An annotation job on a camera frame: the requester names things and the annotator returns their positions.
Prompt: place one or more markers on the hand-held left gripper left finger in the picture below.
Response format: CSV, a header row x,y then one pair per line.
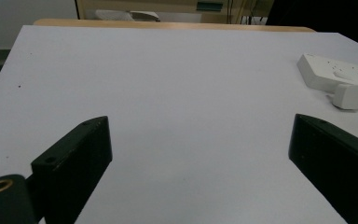
x,y
74,161

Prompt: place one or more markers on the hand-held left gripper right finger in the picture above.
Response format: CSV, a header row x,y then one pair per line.
x,y
335,158

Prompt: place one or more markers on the white plug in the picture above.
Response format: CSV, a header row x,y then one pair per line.
x,y
349,95

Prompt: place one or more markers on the white power strip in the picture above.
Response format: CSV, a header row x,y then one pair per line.
x,y
329,72

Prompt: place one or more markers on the grey chair seat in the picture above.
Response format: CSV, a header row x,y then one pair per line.
x,y
127,15

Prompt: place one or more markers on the wooden table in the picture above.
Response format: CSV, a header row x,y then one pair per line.
x,y
167,25

